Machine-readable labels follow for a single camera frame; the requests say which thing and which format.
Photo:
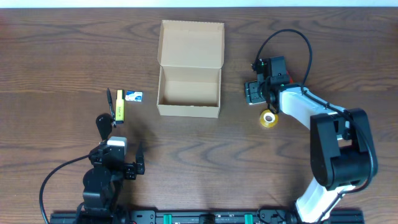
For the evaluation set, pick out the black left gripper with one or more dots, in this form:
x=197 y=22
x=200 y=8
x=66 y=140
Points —
x=123 y=169

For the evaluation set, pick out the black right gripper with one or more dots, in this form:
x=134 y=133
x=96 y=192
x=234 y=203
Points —
x=255 y=92

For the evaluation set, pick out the yellow tape roll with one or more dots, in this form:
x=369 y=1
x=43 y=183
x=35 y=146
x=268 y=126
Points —
x=268 y=119

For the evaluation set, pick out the white blue staples box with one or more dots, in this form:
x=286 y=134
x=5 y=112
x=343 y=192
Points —
x=135 y=96

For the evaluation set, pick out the red black stapler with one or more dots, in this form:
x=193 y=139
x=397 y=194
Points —
x=290 y=78

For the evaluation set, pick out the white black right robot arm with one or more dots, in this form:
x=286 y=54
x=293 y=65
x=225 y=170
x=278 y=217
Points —
x=342 y=158

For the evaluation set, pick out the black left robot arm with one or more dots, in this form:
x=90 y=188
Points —
x=103 y=183

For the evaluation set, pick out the black glossy tape dispenser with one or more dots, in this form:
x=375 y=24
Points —
x=104 y=123

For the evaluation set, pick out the yellow highlighter marker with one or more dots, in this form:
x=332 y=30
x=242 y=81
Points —
x=119 y=117

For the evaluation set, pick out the black ballpoint pen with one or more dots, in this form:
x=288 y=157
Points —
x=111 y=108

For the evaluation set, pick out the brown cardboard box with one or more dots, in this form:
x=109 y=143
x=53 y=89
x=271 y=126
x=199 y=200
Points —
x=191 y=56

